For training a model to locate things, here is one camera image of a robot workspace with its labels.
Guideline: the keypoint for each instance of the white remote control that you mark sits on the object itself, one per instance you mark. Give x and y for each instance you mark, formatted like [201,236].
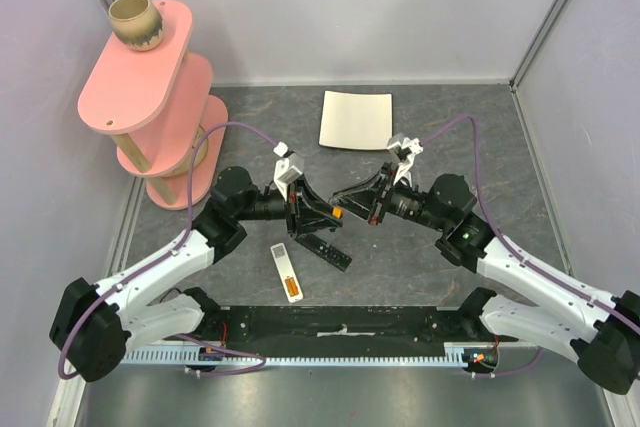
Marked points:
[285,269]

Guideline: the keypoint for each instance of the black remote control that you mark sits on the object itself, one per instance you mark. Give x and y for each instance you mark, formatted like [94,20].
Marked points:
[324,251]

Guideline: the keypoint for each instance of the white square plate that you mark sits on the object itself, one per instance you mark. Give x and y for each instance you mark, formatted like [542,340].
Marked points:
[356,121]

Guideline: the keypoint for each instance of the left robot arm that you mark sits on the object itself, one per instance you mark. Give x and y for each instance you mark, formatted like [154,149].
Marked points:
[97,324]

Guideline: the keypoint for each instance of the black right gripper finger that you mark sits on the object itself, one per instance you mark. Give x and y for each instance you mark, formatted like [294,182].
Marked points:
[365,187]
[363,203]

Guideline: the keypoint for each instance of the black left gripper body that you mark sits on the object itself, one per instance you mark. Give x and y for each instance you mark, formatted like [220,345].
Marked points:
[292,210]

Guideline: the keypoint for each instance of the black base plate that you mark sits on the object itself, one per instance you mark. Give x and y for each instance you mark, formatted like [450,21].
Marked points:
[335,330]

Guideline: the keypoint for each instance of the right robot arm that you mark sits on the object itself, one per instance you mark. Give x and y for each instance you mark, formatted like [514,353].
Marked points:
[591,327]

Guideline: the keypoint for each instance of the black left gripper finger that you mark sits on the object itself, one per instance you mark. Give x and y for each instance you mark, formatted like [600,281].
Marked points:
[311,225]
[314,204]

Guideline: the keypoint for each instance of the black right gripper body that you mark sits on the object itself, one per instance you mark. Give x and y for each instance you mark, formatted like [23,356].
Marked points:
[383,196]

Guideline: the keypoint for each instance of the orange handle screwdriver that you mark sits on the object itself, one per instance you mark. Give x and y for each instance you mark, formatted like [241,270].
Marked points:
[337,212]

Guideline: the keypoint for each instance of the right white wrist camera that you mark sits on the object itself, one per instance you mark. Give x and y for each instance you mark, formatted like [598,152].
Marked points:
[403,151]

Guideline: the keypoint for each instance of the orange battery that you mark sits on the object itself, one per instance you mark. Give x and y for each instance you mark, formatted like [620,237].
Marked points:
[286,285]
[293,288]

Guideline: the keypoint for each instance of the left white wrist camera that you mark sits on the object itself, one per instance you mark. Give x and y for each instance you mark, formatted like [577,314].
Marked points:
[288,168]

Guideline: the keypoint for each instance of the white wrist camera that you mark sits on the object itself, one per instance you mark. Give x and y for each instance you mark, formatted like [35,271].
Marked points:
[288,168]
[403,151]

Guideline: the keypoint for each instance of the beige ceramic mug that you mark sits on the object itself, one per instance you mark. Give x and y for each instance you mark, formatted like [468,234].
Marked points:
[137,24]

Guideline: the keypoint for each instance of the pink three tier shelf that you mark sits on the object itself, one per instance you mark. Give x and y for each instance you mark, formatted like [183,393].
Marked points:
[151,104]

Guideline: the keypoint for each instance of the light blue cable duct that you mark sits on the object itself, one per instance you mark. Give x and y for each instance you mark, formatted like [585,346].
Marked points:
[176,353]

